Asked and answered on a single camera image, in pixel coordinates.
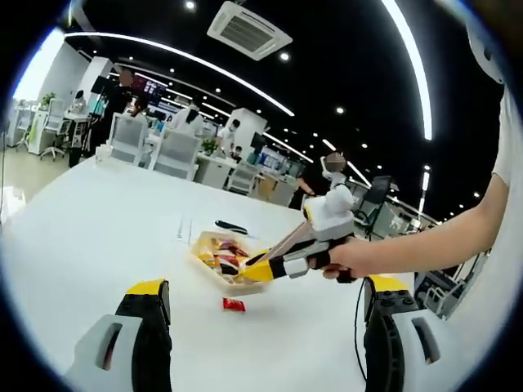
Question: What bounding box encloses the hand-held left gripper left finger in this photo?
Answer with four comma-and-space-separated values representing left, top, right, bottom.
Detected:
65, 278, 174, 392

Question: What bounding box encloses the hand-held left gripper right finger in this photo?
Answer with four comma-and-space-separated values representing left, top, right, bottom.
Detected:
362, 274, 472, 392

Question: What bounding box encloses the dark red chocolate bar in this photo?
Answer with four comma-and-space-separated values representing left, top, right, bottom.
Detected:
216, 247, 250, 262

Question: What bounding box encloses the cream hexagonal container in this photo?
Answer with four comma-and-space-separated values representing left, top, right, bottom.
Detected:
189, 230, 271, 296

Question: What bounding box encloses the small red candy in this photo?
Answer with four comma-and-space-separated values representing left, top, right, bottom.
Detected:
221, 296, 248, 314

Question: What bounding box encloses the person's right hand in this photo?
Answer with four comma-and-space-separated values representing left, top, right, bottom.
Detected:
322, 238, 394, 285

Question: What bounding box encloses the black oblong device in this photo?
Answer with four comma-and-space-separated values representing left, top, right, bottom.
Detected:
214, 219, 249, 236

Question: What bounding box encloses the black office chair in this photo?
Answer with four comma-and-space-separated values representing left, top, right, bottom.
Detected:
359, 175, 394, 224

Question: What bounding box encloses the white mesh office chair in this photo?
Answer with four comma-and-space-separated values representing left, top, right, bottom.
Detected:
226, 161, 261, 196
110, 113, 149, 167
38, 97, 66, 163
153, 130, 202, 180

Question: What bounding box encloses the person's white shirt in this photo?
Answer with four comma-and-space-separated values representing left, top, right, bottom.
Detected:
424, 81, 523, 368

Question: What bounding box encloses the long ceiling light strip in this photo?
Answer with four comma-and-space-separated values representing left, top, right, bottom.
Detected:
382, 0, 433, 141
64, 31, 295, 118

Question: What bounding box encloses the ceiling air conditioner vent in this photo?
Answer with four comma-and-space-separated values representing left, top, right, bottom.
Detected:
206, 0, 293, 62

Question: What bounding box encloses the white worn device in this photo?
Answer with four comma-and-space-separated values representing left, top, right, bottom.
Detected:
465, 20, 506, 85

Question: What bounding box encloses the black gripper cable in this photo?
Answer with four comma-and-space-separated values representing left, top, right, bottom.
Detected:
353, 279, 369, 381

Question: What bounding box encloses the white looped cable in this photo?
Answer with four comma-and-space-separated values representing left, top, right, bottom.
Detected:
175, 218, 194, 243

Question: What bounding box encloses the dark wall display screen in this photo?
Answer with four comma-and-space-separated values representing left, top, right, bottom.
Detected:
132, 73, 168, 97

